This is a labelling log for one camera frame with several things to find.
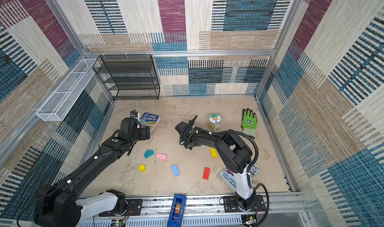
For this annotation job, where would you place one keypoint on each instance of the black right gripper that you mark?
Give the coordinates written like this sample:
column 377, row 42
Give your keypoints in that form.
column 183, row 142

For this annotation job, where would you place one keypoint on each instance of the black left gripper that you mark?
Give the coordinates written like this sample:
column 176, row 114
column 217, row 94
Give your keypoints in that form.
column 145, row 132

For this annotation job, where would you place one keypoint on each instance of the pink wood block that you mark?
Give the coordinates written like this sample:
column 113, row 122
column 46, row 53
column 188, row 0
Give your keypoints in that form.
column 160, row 156

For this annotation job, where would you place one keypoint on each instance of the light blue wood block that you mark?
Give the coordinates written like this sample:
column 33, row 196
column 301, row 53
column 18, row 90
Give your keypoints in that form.
column 175, row 170

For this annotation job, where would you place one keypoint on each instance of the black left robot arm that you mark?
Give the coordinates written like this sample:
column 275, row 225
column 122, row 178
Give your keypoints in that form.
column 60, row 205

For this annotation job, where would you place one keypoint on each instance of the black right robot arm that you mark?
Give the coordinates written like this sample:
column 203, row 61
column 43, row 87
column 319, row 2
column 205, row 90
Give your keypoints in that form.
column 238, row 151

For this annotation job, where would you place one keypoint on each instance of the teal wood block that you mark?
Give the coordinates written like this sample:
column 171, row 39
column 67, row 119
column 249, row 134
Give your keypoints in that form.
column 148, row 153

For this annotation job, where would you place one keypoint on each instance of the yellow rectangular wood block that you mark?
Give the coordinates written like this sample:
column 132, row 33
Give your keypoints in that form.
column 213, row 153

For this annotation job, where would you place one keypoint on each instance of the red wood block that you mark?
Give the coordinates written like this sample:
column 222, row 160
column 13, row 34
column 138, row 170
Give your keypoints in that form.
column 206, row 173

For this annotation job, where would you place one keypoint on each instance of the blue treehouse paperback book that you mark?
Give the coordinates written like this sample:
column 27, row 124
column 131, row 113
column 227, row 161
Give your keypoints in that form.
column 150, row 120

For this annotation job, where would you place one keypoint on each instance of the sunflower seed can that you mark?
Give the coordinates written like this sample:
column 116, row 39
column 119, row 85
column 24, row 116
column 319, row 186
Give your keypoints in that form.
column 214, row 122

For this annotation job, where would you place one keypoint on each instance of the yellow wood cylinder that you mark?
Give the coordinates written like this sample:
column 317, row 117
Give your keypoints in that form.
column 142, row 168

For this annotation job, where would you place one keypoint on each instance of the green black work glove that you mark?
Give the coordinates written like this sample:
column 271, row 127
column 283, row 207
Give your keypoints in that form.
column 249, row 122

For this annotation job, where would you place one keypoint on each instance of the black wire mesh shelf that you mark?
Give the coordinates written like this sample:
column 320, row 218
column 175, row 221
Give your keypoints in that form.
column 128, row 77

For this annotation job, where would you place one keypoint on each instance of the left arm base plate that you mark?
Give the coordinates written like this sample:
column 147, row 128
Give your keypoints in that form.
column 128, row 207

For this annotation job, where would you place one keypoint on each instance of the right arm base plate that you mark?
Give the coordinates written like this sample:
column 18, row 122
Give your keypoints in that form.
column 231, row 205

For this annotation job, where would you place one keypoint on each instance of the white wire mesh basket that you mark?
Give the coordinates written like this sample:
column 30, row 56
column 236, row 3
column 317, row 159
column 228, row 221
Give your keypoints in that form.
column 60, row 102

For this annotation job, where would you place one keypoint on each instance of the blue tool on rail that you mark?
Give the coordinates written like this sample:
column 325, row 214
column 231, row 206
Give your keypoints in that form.
column 177, row 211

